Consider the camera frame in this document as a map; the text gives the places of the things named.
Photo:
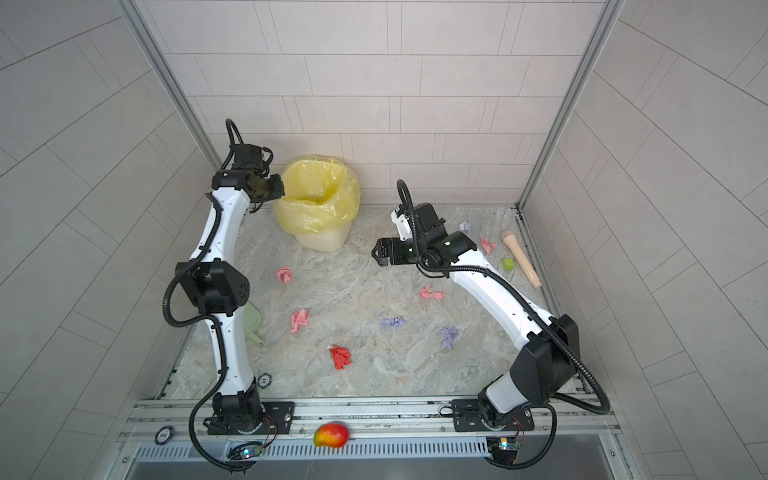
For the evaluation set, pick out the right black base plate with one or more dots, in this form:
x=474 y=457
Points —
x=474 y=415

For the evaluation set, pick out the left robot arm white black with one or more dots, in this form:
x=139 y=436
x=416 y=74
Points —
x=208 y=288

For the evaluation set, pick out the left circuit board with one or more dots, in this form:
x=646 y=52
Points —
x=246 y=451

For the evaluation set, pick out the red yellow mango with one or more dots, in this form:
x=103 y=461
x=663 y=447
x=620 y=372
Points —
x=331 y=435

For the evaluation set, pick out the aluminium rail frame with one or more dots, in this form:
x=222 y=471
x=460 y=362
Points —
x=393 y=428

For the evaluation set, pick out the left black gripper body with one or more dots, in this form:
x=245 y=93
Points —
x=267 y=188

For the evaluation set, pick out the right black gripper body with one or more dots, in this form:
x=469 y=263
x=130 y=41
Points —
x=404 y=251

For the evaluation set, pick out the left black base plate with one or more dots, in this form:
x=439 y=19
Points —
x=282 y=414

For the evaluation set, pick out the purple paper scrap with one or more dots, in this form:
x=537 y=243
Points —
x=449 y=336
x=393 y=322

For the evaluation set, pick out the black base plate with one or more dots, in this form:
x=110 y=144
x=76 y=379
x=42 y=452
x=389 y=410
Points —
x=282 y=414
x=474 y=415

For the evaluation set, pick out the red paper scrap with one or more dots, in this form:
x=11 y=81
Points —
x=341 y=357

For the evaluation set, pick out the white bin yellow bag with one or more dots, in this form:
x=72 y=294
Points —
x=322 y=199

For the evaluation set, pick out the circuit board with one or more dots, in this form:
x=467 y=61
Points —
x=503 y=450
x=246 y=451

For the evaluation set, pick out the light green dustpan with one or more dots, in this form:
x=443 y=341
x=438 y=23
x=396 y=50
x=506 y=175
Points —
x=252 y=321

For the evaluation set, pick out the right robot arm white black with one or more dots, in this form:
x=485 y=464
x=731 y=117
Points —
x=548 y=364

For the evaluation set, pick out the beige wooden rolling pin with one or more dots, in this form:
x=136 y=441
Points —
x=510 y=239

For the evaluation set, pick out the pink paper scrap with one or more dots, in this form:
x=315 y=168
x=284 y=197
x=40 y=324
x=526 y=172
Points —
x=284 y=275
x=487 y=246
x=298 y=320
x=427 y=293

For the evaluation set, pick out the right circuit board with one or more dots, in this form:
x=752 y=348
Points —
x=503 y=450

